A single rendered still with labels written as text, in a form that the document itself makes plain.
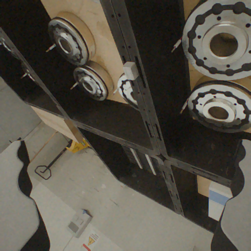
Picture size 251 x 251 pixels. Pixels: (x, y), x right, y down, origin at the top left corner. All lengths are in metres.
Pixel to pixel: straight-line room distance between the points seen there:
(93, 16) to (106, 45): 0.05
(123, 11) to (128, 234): 3.43
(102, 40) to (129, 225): 3.31
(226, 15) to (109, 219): 3.55
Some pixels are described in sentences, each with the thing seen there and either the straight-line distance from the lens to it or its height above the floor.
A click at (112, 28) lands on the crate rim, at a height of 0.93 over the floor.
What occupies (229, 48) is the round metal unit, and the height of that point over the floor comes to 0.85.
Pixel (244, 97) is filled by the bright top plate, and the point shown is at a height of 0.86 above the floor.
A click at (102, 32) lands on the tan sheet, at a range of 0.39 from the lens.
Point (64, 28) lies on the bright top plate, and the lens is 0.41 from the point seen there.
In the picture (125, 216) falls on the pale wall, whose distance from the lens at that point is 3.57.
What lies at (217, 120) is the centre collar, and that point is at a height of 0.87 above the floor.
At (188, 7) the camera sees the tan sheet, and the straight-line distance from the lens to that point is 0.28.
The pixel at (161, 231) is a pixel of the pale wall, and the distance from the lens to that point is 3.44.
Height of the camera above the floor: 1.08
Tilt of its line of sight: 25 degrees down
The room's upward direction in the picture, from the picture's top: 143 degrees counter-clockwise
